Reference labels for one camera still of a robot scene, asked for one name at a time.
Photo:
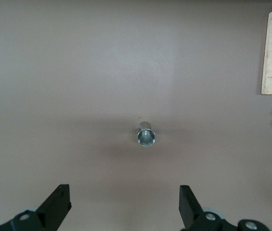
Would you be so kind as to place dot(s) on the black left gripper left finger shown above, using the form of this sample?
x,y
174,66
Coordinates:
x,y
51,211

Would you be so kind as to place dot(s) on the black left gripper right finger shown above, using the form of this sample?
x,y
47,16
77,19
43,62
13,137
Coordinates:
x,y
191,211

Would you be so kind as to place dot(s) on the silver metal jigger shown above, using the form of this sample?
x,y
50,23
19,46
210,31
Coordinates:
x,y
146,139

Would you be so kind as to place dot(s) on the brown table cover sheet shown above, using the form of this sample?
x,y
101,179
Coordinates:
x,y
54,72

